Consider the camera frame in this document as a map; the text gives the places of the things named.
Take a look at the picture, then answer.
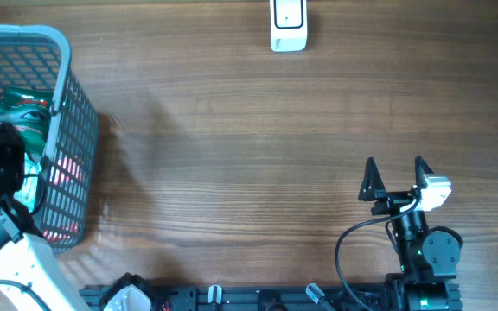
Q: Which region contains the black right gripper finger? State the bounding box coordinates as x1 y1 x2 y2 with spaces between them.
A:
415 155 433 187
358 157 386 201

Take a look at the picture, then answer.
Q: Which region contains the green 3M gloves packet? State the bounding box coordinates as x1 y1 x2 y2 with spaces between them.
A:
0 86 53 213

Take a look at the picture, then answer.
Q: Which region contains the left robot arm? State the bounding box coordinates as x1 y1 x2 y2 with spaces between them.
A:
0 123 89 310

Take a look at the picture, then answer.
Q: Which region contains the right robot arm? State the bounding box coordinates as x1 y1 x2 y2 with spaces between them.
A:
358 156 463 310

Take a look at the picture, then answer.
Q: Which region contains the white barcode scanner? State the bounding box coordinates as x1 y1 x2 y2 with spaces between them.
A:
270 0 308 53

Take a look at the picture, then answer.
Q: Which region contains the grey plastic mesh basket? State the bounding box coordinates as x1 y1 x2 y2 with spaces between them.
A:
0 24 99 254

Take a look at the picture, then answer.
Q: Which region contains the black right camera cable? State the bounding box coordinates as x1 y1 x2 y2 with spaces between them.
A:
334 187 423 311

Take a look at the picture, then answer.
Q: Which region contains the black camera cable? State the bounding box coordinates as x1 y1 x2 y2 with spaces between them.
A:
0 159 54 311
334 187 423 311

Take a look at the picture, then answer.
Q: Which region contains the black left camera cable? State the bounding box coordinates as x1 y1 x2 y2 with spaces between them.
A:
0 159 54 311

